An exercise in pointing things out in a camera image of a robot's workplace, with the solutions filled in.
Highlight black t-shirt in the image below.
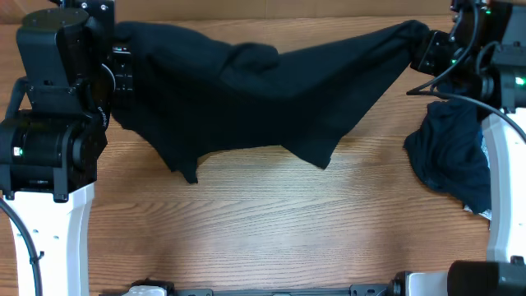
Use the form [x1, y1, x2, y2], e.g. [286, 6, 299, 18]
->
[112, 21, 428, 183]

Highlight dark navy shirt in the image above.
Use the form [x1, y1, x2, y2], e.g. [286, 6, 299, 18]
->
[404, 99, 487, 214]

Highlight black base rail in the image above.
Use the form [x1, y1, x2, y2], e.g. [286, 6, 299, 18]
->
[100, 279, 407, 296]

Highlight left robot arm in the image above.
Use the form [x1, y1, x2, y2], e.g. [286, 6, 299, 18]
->
[1, 1, 132, 295]

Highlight light blue denim jeans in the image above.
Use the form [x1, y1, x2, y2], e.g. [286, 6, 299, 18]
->
[472, 129, 491, 220]

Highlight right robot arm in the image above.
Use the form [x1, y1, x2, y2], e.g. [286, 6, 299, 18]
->
[374, 1, 525, 295]

